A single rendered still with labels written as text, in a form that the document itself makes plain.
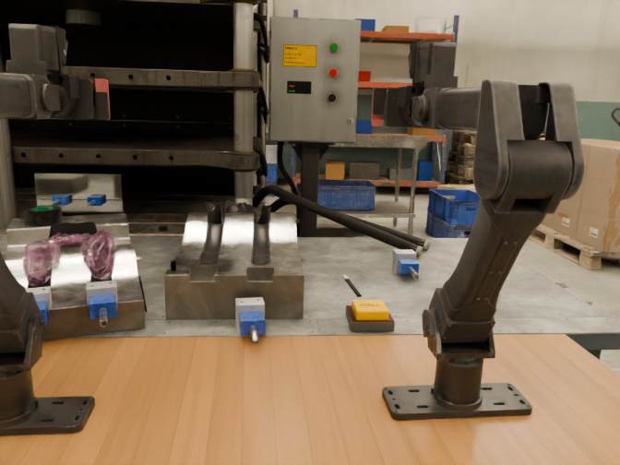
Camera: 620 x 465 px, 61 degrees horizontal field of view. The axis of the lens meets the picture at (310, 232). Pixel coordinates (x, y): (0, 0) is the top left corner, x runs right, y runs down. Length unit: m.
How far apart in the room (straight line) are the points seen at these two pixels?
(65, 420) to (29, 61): 0.49
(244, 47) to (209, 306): 0.91
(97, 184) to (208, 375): 1.11
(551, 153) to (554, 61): 7.82
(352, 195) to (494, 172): 4.23
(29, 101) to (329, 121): 1.22
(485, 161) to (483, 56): 7.46
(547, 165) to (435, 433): 0.37
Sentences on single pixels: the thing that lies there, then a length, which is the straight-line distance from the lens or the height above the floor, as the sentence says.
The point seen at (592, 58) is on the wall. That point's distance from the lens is 8.63.
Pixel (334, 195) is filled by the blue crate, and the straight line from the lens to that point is 4.75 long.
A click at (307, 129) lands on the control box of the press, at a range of 1.82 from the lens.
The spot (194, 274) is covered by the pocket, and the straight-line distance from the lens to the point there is 1.06.
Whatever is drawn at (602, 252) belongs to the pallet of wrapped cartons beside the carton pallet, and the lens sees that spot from 4.64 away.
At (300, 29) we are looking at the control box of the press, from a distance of 1.83.
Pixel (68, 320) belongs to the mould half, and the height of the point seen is 0.83.
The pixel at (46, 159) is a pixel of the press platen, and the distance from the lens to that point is 1.90.
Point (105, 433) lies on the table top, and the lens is 0.75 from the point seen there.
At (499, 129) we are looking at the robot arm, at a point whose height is 1.19.
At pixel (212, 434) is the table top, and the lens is 0.73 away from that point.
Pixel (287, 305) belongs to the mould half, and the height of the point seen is 0.83.
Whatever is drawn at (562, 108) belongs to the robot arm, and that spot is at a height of 1.21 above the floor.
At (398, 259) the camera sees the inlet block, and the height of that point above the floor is 0.84.
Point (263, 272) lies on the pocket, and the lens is 1.05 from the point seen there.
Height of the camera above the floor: 1.21
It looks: 14 degrees down
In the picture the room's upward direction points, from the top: 2 degrees clockwise
